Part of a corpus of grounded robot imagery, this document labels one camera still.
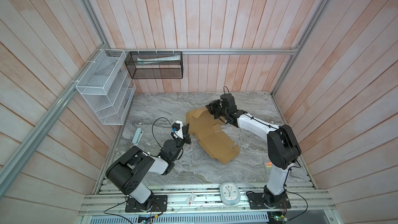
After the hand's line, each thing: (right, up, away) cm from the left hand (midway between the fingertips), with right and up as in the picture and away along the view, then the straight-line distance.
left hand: (189, 125), depth 85 cm
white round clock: (+21, -32, -10) cm, 40 cm away
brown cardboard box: (+17, -13, +8) cm, 23 cm away
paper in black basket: (-25, +38, +6) cm, 46 cm away
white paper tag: (+1, -35, -10) cm, 36 cm away
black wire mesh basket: (-21, +36, +5) cm, 41 cm away
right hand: (+8, +12, +6) cm, 16 cm away
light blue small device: (-32, -8, +8) cm, 34 cm away
